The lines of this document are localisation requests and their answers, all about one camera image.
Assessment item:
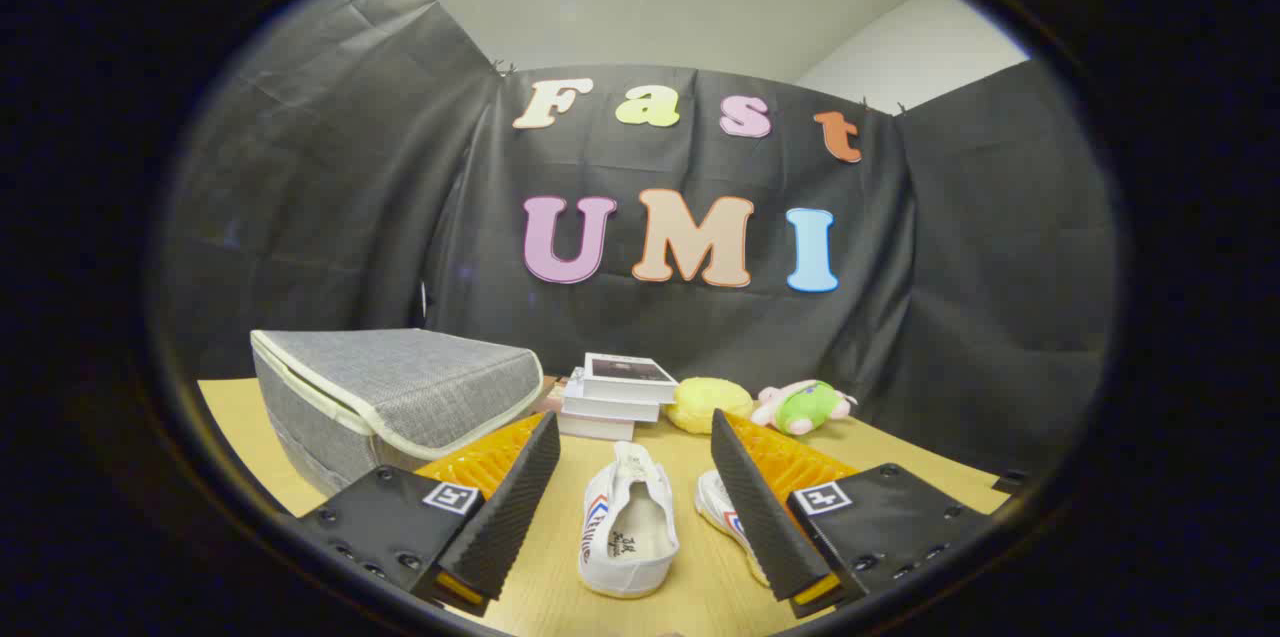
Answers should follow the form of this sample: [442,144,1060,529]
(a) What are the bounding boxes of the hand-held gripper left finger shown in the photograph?
[296,411,562,618]

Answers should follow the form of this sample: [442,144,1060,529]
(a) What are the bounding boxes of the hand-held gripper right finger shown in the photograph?
[710,409,999,620]

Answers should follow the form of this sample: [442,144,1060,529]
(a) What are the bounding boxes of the white canvas shoe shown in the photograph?
[695,469,771,588]
[578,441,679,600]

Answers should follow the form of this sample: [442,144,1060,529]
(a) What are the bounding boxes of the grey fabric storage box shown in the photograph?
[250,327,546,498]

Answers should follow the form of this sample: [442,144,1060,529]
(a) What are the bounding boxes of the thick tan cover book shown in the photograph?
[557,412,636,443]

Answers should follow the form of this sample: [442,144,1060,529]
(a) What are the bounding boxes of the pink plush toy green shorts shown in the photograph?
[750,379,859,436]

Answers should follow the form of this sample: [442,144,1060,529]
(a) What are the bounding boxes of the yellow plush toy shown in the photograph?
[667,377,756,435]

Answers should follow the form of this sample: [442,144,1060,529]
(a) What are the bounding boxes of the white paperback book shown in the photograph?
[562,372,661,423]

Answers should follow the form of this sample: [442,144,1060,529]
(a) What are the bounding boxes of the black backdrop cloth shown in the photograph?
[160,0,1119,478]

